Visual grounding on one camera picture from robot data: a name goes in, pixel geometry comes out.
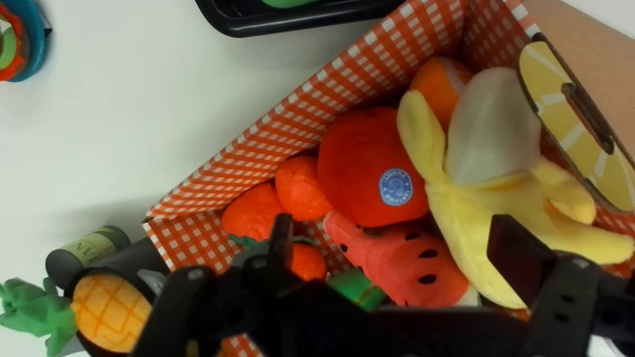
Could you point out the orange plush fruit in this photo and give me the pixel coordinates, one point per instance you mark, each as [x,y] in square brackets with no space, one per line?
[441,81]

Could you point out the green plush fruit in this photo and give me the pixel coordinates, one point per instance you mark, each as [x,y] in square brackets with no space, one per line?
[284,4]

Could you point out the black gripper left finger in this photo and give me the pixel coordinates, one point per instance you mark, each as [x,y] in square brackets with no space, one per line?
[260,297]

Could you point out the lemon slice toy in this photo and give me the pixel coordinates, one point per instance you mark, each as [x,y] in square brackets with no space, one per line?
[576,125]

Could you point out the carrot plushy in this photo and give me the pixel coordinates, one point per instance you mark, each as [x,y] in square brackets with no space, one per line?
[294,190]

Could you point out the orange checkered cardboard box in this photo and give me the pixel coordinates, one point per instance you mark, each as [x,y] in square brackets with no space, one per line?
[375,71]

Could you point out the small tin can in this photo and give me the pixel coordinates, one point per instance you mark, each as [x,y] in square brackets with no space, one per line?
[66,262]

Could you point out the red tomato plushy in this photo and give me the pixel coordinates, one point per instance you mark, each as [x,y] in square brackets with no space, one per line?
[365,172]

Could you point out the watermelon slice plushy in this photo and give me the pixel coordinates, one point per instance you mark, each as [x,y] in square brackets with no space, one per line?
[409,262]

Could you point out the black plastic tray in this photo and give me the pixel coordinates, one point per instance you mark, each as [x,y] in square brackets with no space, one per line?
[242,18]

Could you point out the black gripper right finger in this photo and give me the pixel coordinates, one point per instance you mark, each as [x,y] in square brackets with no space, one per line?
[568,295]

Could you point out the yellow banana plushy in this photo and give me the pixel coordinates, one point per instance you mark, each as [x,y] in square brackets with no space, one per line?
[486,160]

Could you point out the colourful stacking ring toy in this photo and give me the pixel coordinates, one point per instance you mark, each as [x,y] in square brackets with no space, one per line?
[24,38]

